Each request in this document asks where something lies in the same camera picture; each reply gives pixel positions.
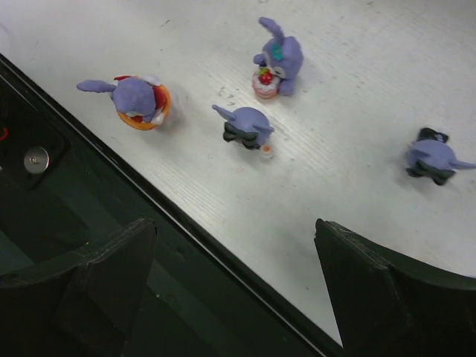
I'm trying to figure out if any bunny holding strawberry cake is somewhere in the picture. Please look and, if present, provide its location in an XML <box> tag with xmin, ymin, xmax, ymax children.
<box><xmin>252</xmin><ymin>16</ymin><xmax>304</xmax><ymax>99</ymax></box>

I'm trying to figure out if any purple bunny black bow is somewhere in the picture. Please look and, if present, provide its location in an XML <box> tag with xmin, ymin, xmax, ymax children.
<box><xmin>405</xmin><ymin>127</ymin><xmax>475</xmax><ymax>186</ymax></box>

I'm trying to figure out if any purple bunny with sunglasses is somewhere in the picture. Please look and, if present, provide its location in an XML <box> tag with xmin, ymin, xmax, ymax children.
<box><xmin>212</xmin><ymin>104</ymin><xmax>274</xmax><ymax>158</ymax></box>

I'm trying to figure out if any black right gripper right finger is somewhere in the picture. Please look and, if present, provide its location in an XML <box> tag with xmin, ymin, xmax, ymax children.
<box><xmin>315</xmin><ymin>219</ymin><xmax>475</xmax><ymax>356</ymax></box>

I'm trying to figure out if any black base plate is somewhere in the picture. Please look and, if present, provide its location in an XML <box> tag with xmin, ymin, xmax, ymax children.
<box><xmin>1</xmin><ymin>59</ymin><xmax>343</xmax><ymax>356</ymax></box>

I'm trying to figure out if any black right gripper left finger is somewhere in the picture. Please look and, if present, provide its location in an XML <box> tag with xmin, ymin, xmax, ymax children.
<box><xmin>1</xmin><ymin>219</ymin><xmax>155</xmax><ymax>356</ymax></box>

